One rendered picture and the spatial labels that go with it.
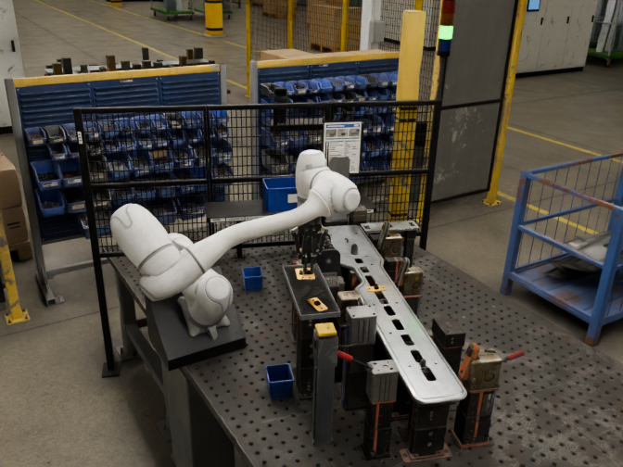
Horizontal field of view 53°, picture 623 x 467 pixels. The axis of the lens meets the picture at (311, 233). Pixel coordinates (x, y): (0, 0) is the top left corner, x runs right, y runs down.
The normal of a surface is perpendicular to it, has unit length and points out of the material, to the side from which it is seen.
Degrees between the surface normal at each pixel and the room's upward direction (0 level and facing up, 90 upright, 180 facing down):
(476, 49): 90
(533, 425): 0
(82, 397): 0
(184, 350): 41
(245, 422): 0
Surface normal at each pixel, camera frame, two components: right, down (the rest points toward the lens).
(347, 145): 0.21, 0.41
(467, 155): 0.52, 0.37
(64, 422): 0.03, -0.91
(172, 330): 0.36, -0.44
